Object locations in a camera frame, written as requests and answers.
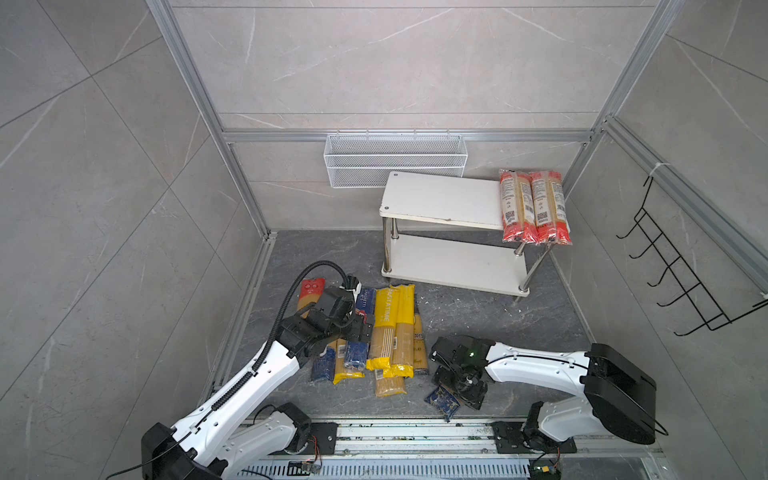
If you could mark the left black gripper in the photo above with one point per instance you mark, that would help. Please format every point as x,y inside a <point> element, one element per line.
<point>357,331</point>

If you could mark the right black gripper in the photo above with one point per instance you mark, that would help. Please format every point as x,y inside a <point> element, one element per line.
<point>470,397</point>

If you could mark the yellow Pastatime spaghetti bag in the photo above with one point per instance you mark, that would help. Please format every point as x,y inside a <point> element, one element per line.
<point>386,309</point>

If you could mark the red label spaghetti bag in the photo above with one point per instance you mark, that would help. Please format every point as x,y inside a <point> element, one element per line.
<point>518,217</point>

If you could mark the blue end spaghetti bag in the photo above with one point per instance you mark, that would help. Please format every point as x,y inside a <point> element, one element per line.
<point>444,402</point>

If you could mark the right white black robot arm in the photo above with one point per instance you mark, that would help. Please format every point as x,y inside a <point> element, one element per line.
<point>605,392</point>

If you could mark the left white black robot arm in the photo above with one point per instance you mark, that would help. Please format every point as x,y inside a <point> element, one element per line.
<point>212,442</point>

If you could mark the white two-tier shelf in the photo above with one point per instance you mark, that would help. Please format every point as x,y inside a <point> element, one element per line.
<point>450,202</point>

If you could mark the red spaghetti bag far left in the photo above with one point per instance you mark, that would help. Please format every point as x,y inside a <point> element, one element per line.
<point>310,292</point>

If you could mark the blue Barilla spaghetti pack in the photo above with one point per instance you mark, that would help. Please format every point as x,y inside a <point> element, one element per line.
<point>359,338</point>

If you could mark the Ankara blue spaghetti bag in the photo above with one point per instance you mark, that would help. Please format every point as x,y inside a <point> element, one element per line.
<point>323,366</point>

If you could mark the yellow bag under pile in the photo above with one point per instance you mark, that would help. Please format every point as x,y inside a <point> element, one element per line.
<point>388,386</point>

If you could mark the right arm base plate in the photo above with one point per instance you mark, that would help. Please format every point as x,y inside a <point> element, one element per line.
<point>517,438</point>

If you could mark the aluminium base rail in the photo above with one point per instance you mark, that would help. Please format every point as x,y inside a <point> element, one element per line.
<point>433,449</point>

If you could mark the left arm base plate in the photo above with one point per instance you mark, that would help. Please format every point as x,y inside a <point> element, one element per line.
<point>315,436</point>

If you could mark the white wire mesh basket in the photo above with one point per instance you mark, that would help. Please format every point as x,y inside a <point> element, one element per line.
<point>366,160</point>

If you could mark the black wire hook rack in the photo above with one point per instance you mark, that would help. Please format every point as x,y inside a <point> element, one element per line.
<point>691,289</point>

